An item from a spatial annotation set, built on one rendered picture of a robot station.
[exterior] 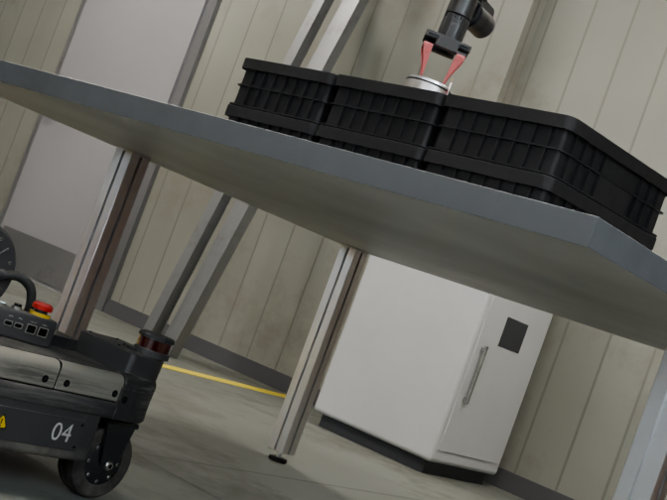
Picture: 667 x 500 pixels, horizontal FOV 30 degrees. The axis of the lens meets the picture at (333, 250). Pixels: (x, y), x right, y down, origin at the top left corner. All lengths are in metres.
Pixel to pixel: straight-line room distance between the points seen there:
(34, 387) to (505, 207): 0.90
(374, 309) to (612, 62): 1.53
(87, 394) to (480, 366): 2.74
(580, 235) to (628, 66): 3.99
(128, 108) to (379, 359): 2.95
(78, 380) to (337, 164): 0.67
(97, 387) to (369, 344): 2.83
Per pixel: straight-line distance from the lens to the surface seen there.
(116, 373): 2.25
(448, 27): 2.67
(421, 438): 4.75
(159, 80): 7.10
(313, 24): 6.19
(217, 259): 5.73
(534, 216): 1.58
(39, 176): 7.60
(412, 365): 4.82
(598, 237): 1.56
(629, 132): 5.41
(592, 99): 5.54
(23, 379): 2.11
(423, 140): 2.36
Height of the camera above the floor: 0.49
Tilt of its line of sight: 2 degrees up
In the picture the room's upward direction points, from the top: 20 degrees clockwise
